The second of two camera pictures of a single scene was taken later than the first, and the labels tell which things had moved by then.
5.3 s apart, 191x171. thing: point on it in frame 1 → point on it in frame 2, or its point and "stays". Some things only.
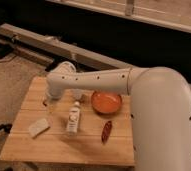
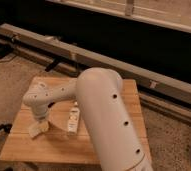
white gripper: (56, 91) → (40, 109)
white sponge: (38, 128) stays
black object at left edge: (7, 127) stays
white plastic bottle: (74, 115) stays
